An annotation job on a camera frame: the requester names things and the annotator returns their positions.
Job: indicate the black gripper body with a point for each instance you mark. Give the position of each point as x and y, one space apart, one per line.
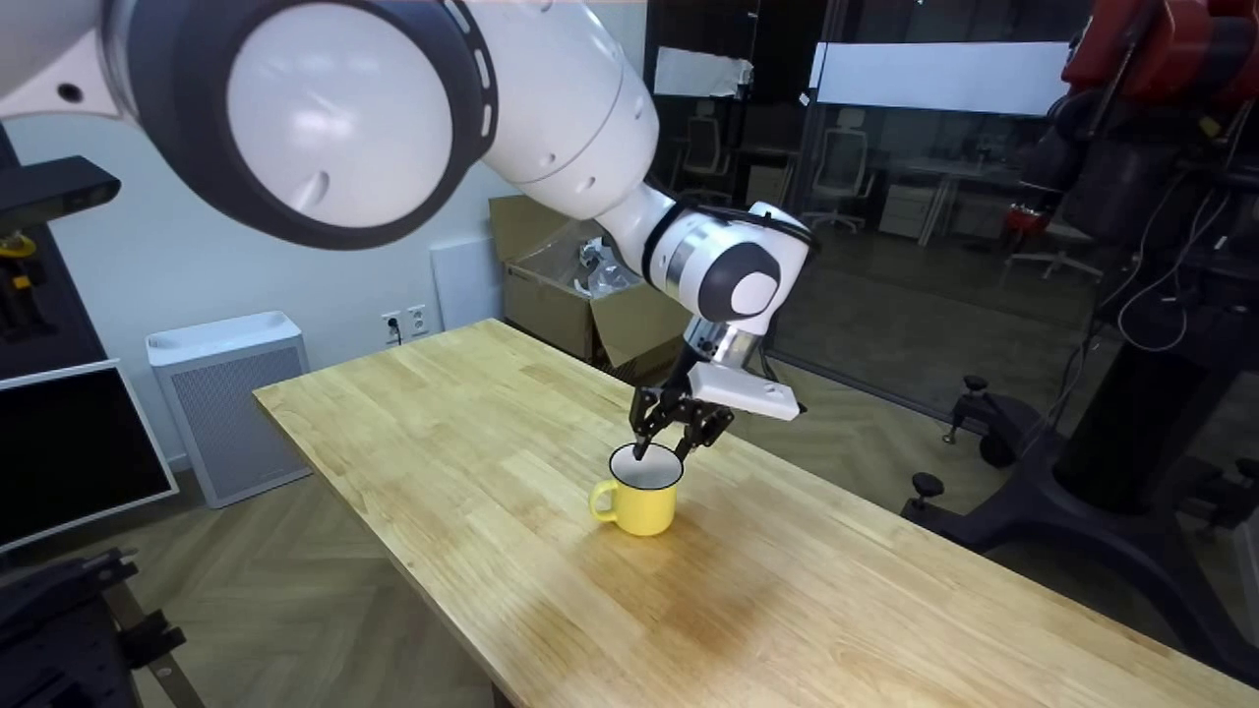
681 404

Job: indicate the yellow enamel mug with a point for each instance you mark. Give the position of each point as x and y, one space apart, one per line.
643 507

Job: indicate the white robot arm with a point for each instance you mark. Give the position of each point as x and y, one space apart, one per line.
395 120

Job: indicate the open cardboard box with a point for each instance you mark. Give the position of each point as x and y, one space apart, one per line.
593 297

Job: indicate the white floor cabinet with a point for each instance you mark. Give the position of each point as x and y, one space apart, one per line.
228 408

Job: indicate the white board behind glass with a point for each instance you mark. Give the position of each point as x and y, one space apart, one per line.
936 78

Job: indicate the black shelf unit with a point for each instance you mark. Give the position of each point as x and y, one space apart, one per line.
62 395

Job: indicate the black stand with knobs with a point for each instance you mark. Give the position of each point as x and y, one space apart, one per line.
80 634

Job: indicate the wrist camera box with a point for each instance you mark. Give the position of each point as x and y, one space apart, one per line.
750 393

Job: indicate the white wall outlet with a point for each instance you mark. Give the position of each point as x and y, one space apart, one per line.
408 322

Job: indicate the black pedestal robot with red arms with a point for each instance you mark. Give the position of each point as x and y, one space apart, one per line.
1153 341

